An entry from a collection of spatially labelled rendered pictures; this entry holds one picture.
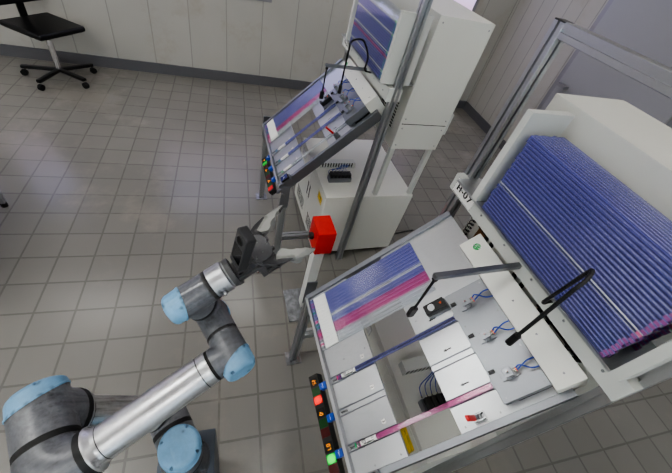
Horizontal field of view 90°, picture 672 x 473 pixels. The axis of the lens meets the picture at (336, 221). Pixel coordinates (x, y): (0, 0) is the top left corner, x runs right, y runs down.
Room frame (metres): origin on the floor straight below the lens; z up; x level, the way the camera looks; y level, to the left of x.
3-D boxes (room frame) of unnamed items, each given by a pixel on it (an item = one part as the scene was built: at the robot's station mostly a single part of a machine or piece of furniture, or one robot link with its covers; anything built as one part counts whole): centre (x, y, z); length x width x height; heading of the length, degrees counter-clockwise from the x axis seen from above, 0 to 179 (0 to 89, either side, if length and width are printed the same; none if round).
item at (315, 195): (2.03, 0.13, 0.66); 1.01 x 0.73 x 1.31; 118
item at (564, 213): (0.73, -0.62, 1.52); 0.51 x 0.13 x 0.27; 28
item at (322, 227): (1.26, 0.05, 0.39); 0.24 x 0.24 x 0.78; 28
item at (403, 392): (0.84, -0.70, 0.31); 0.70 x 0.65 x 0.62; 28
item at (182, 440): (0.20, 0.26, 0.72); 0.13 x 0.12 x 0.14; 50
